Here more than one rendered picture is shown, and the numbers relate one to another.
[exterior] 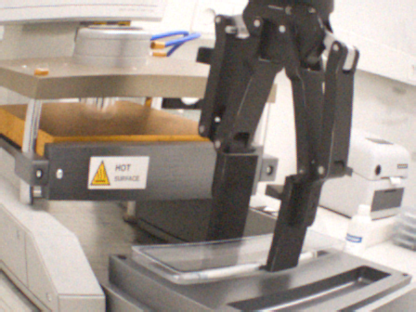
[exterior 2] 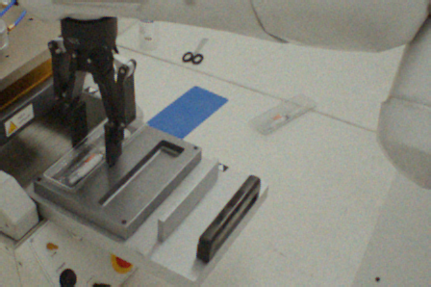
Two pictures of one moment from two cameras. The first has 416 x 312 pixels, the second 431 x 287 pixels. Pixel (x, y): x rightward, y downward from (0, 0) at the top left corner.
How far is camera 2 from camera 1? 0.46 m
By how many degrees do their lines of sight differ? 30
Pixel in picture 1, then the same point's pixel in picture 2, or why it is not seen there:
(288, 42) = (93, 67)
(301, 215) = (116, 139)
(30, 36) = not seen: outside the picture
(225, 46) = (58, 61)
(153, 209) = not seen: hidden behind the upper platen
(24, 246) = not seen: outside the picture
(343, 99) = (128, 91)
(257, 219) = (87, 96)
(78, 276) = (20, 202)
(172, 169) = (42, 100)
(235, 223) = (83, 132)
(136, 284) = (51, 195)
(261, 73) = (80, 74)
